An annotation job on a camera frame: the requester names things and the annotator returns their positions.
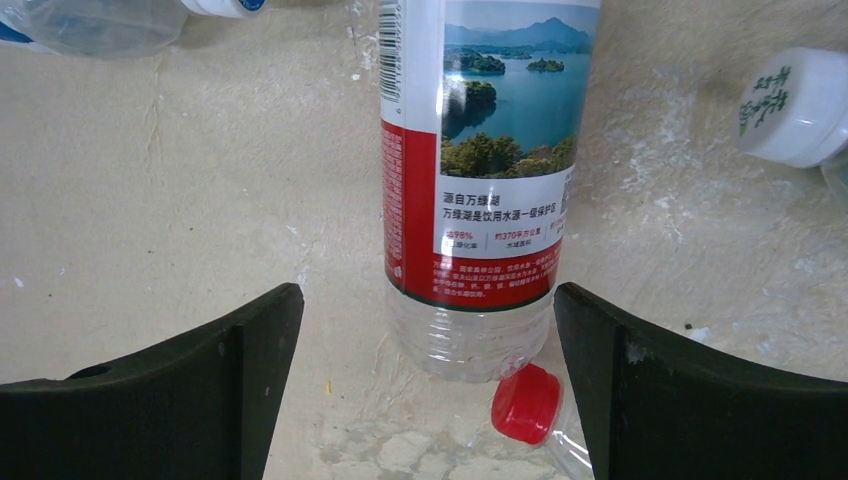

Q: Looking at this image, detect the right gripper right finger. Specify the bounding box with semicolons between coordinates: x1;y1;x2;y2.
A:
554;282;847;479

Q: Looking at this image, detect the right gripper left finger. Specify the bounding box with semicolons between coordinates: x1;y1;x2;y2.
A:
1;283;304;479

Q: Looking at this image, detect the red label bottle lake picture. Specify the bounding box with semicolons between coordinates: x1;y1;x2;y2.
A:
378;0;601;383

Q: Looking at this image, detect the red label bottle lower right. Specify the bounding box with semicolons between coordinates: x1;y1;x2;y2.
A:
490;364;595;479

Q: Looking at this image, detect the green label bottle white cap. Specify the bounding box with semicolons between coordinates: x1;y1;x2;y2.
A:
735;47;847;206

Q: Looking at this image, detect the green blue label bottle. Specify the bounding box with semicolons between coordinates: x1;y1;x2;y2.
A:
1;0;266;60

